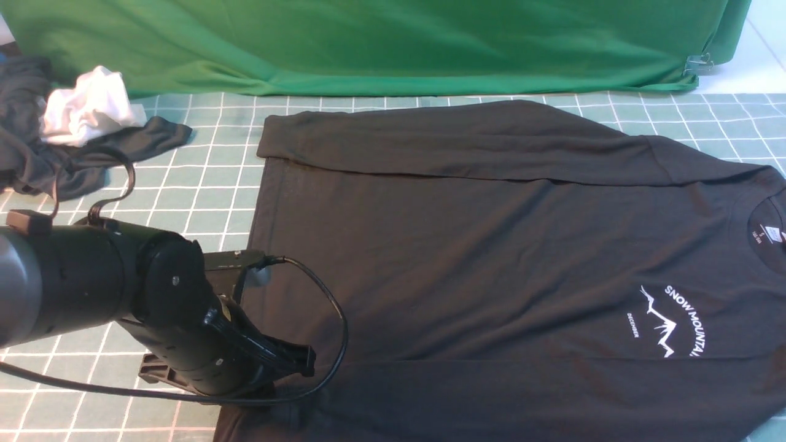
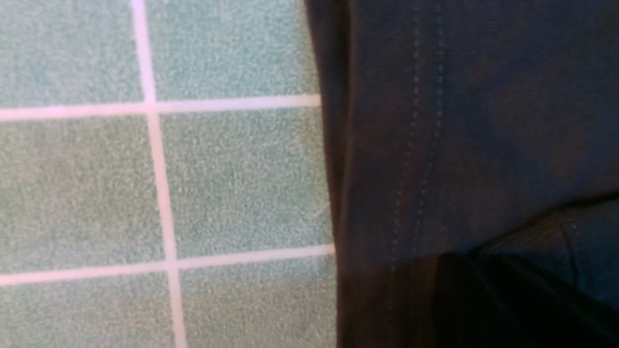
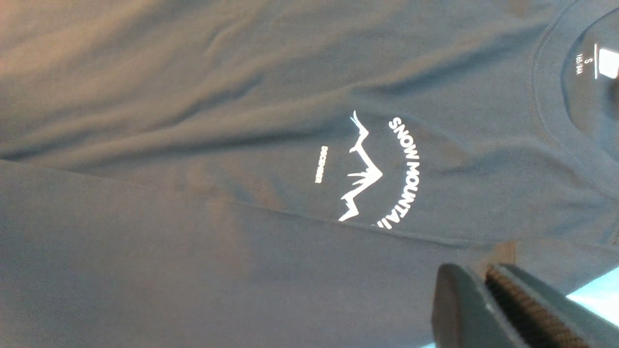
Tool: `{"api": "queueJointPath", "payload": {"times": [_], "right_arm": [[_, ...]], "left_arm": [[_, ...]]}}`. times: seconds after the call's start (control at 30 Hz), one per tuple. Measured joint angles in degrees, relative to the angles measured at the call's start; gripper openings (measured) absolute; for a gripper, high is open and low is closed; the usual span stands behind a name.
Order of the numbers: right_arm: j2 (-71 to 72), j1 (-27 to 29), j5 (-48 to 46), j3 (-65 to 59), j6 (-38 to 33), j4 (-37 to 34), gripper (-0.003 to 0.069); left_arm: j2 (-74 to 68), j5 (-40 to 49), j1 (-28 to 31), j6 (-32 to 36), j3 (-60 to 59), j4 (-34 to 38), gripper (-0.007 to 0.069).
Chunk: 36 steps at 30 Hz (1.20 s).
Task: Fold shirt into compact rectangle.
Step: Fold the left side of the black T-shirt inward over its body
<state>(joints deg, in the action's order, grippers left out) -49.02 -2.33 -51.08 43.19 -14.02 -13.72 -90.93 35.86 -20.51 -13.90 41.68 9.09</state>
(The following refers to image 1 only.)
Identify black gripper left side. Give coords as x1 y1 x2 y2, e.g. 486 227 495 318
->
120 279 316 399

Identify dark gray long-sleeve shirt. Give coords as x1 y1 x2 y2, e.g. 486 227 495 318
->
214 101 784 441

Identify teal checkered tablecloth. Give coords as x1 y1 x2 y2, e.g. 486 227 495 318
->
1 92 785 441

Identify crumpled dark gray garment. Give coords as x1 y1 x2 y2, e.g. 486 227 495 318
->
1 56 193 201

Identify crumpled white cloth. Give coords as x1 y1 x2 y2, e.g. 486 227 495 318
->
40 66 148 147

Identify green backdrop cloth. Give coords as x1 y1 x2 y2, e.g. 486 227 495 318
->
2 1 750 97

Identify metal binder clip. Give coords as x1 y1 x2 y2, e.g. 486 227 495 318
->
682 52 715 76

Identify black wrist camera left side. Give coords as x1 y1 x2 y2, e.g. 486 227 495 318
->
204 249 271 304

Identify black camera cable left side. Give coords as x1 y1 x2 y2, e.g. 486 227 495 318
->
0 255 349 407

